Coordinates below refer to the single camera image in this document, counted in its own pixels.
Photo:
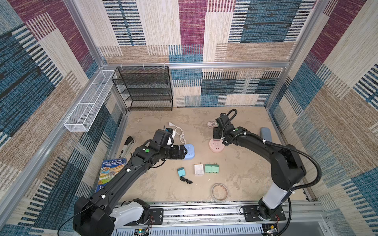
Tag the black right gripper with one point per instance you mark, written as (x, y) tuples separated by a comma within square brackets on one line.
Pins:
[(215, 135)]

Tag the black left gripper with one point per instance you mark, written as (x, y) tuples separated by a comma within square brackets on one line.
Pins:
[(181, 154)]

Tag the green plug adapter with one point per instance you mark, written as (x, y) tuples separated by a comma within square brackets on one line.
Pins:
[(215, 168), (208, 168)]

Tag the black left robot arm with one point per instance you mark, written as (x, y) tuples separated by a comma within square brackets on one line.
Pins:
[(99, 214)]

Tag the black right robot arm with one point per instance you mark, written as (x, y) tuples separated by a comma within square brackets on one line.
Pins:
[(287, 168)]

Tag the blue square power strip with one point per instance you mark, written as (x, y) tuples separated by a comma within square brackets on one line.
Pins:
[(191, 152)]

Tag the pink round power strip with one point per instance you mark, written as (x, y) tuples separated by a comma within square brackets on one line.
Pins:
[(216, 145)]

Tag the white square charger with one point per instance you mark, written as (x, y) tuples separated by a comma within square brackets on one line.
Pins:
[(199, 169)]

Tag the blue fabric glasses case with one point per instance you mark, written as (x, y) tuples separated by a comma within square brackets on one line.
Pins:
[(265, 133)]

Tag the clear tape roll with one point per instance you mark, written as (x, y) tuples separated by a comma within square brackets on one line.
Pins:
[(219, 192)]

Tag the black grey stapler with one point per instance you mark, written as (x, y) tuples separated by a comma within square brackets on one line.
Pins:
[(128, 145)]

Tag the blue children's book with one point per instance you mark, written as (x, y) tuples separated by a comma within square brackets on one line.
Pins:
[(108, 170)]

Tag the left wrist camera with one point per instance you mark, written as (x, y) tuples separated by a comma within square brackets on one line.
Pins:
[(170, 134)]

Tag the teal charger with black cable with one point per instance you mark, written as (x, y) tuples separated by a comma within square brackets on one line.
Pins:
[(182, 174)]

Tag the black wire shelf rack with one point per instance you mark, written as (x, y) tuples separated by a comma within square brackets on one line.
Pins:
[(145, 88)]

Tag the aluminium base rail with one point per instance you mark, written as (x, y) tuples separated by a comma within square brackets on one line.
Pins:
[(231, 219)]

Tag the white wire wall basket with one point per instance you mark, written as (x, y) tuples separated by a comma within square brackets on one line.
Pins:
[(85, 112)]

